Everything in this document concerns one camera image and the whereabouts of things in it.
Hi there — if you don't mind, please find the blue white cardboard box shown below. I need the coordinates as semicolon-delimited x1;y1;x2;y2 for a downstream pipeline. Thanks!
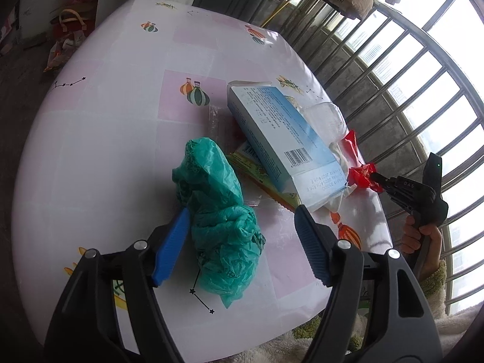
227;85;347;211

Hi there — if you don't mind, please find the person's right hand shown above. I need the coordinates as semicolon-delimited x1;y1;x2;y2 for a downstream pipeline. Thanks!
400;214;443;282

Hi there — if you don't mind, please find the green plastic bag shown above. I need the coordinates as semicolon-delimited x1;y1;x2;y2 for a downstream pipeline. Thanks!
172;137;266;308

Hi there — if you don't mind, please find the colourful clothes pile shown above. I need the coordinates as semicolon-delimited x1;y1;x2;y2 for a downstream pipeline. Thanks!
0;0;103;73

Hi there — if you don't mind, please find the fuzzy cream green sleeve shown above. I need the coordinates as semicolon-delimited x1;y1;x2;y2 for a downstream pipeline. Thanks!
222;260;482;362

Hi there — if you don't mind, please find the steel balcony railing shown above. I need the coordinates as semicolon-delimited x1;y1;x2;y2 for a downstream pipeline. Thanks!
263;0;483;314

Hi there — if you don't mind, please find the yellow green snack packet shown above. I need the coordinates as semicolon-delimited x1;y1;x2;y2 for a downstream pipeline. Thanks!
226;142;301;212

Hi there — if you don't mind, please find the yellow broom stick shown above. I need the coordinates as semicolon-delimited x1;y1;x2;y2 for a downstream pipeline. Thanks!
260;0;290;28

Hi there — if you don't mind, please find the small red wrapper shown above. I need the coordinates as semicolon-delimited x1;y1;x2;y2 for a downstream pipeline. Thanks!
340;129;383;193

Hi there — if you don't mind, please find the clear plastic dome cup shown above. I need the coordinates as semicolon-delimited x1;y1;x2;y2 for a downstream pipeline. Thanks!
302;102;348;145

